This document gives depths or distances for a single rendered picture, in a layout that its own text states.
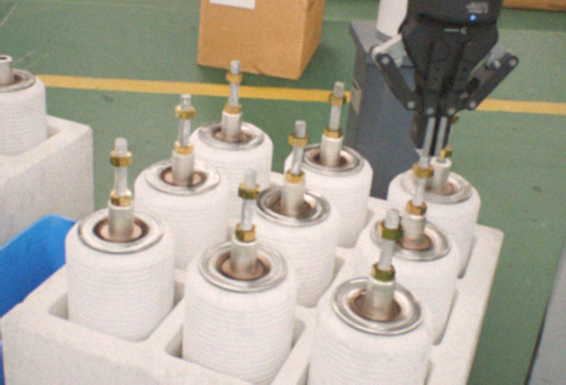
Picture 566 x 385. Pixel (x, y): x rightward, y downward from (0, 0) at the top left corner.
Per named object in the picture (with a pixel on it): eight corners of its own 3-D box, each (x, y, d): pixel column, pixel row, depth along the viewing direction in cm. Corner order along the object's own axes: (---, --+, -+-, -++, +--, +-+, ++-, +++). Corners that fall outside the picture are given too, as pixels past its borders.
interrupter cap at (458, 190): (430, 166, 90) (431, 161, 90) (485, 194, 85) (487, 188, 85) (385, 184, 85) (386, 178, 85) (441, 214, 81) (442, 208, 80)
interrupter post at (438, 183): (433, 181, 87) (439, 154, 85) (451, 190, 85) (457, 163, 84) (419, 188, 85) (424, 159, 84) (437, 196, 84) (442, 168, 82)
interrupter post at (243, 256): (228, 277, 68) (230, 243, 66) (228, 261, 70) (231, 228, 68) (256, 279, 68) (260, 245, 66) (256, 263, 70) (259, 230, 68)
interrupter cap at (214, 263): (195, 295, 65) (195, 288, 65) (199, 244, 72) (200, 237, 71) (289, 298, 66) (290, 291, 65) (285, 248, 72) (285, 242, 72)
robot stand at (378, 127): (326, 196, 134) (348, 19, 121) (413, 200, 136) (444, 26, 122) (339, 244, 121) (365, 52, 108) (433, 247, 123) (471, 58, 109)
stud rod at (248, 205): (240, 256, 67) (247, 174, 64) (236, 250, 68) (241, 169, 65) (251, 253, 68) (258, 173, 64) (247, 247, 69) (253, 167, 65)
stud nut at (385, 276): (381, 285, 63) (383, 275, 62) (366, 274, 64) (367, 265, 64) (399, 277, 64) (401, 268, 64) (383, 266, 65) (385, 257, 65)
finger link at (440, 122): (439, 118, 69) (432, 157, 70) (447, 118, 69) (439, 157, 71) (431, 108, 71) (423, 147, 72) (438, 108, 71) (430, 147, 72)
